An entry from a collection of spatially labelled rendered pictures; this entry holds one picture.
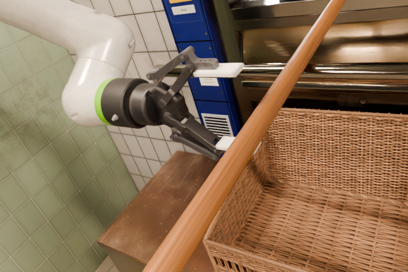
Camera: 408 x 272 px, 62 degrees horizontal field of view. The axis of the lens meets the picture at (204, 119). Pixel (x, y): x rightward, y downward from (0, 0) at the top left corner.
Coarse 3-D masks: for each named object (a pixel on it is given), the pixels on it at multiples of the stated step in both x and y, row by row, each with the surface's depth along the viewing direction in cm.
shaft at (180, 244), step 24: (336, 0) 76; (312, 48) 60; (288, 72) 54; (264, 96) 50; (264, 120) 45; (240, 144) 41; (216, 168) 39; (240, 168) 40; (216, 192) 36; (192, 216) 34; (168, 240) 32; (192, 240) 33; (168, 264) 30
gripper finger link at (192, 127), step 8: (168, 120) 58; (176, 120) 57; (192, 120) 59; (184, 128) 57; (192, 128) 58; (200, 128) 58; (192, 136) 58; (200, 136) 57; (208, 136) 58; (216, 136) 58; (208, 144) 57; (216, 152) 58
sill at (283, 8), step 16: (272, 0) 100; (288, 0) 95; (304, 0) 91; (320, 0) 89; (352, 0) 85; (368, 0) 83; (384, 0) 81; (400, 0) 80; (240, 16) 103; (256, 16) 101; (272, 16) 98
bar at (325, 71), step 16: (160, 64) 81; (256, 64) 67; (272, 64) 65; (320, 64) 60; (336, 64) 58; (352, 64) 57; (368, 64) 55; (384, 64) 54; (400, 64) 53; (368, 80) 56; (384, 80) 55; (400, 80) 53
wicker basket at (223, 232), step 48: (288, 144) 114; (336, 144) 105; (384, 144) 97; (240, 192) 106; (288, 192) 115; (336, 192) 110; (384, 192) 102; (288, 240) 100; (336, 240) 96; (384, 240) 92
